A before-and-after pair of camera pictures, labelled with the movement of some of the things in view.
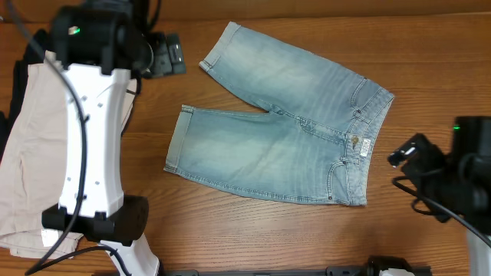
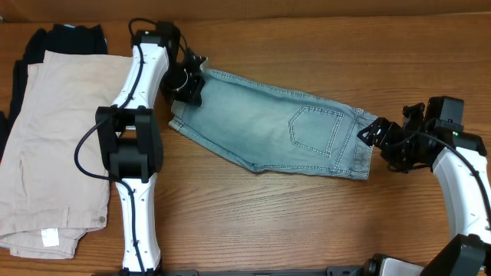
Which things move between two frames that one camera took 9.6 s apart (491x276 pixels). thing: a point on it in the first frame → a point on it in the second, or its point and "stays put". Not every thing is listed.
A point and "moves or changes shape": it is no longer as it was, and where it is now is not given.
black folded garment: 35,52 stays put
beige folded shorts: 33,166 stays put
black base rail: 374,267 stays put
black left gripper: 169,58 → 192,80
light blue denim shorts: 317,143 moves or changes shape
